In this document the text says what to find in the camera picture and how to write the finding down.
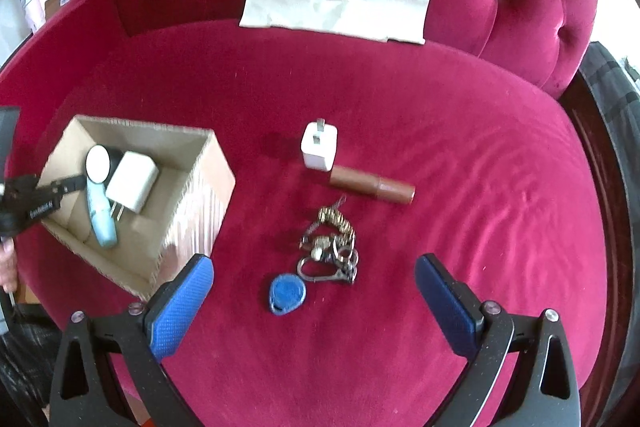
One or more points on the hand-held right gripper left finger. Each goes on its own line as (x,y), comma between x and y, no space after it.
(177,309)

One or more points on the red velvet tufted sofa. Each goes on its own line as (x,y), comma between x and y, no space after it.
(400,132)

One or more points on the small white cube charger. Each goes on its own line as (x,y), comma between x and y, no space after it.
(319,147)

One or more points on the dark plaid cloth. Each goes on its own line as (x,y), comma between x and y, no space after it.
(30,357)

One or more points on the light blue tube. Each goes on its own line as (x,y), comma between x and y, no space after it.
(101,217)

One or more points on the cardboard box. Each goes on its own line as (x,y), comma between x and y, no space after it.
(200,187)

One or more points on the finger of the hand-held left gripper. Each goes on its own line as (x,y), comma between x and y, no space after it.
(9,137)
(67,185)

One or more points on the blue key fob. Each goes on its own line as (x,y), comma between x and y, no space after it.
(286,294)

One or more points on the large white charger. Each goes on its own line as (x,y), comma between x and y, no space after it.
(132,179)

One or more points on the black round container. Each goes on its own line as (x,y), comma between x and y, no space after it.
(98,164)

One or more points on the brown lipstick tube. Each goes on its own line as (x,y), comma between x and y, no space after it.
(370,186)

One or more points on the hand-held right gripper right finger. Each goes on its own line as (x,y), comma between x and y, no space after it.
(445,309)

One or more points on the person's left hand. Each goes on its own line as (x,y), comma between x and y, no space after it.
(7,264)

